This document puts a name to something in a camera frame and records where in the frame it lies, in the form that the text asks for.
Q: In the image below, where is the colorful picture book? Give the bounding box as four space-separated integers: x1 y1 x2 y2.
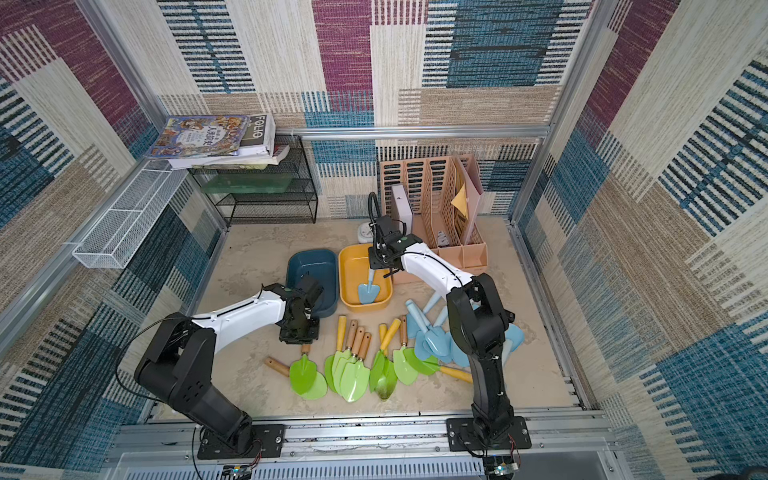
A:
145 115 250 159

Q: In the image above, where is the green shovel yellow handle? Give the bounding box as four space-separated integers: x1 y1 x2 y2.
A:
404 348 473 383
324 315 347 393
369 318 401 401

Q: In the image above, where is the black wire shelf rack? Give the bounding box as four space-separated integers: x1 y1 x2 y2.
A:
189 135 319 227

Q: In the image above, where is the green shovel wooden handle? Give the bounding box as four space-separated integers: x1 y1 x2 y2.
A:
264 354 328 400
333 320 358 394
393 316 419 385
337 327 365 402
348 331 372 403
289 344 317 395

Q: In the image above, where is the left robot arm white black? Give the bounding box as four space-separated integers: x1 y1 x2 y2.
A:
134 276 324 458

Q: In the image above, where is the dark teal storage tray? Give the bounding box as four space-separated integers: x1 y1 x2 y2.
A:
285 248 340 319

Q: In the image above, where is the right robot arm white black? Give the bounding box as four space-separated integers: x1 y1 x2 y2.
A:
369 211 514 448

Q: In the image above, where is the yellow storage tray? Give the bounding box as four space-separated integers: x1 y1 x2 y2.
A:
338 244 394 313

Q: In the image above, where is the pink desk file organizer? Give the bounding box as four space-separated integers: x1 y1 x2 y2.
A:
379 155 489 275

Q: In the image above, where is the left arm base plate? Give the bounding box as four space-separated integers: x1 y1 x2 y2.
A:
196 424 286 460

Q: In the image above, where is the white alarm clock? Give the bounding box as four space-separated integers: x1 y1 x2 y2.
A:
357 222 373 244

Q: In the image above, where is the white box in organizer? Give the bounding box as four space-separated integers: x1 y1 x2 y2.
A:
391 184 413 234

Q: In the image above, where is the pink folder with yellow paper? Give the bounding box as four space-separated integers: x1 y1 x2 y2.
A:
451 154 484 245

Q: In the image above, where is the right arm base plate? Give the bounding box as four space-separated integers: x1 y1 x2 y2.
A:
445 416 532 455

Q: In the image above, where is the white wire mesh basket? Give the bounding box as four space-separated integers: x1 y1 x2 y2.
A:
73 162 186 269

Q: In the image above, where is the stack of white books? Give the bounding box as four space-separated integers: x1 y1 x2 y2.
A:
160 113 291 170

